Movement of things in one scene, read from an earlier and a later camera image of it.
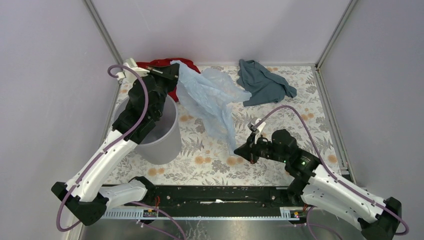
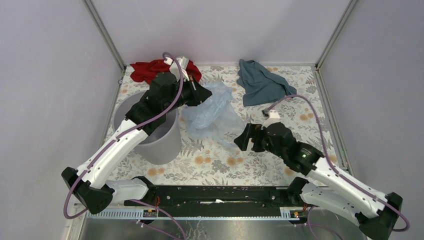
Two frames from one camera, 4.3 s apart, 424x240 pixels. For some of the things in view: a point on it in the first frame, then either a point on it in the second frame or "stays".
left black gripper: x=169 y=73 to x=199 y=92
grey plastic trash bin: x=163 y=145 stays
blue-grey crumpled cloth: x=264 y=86 stays
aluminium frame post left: x=109 y=42 stays
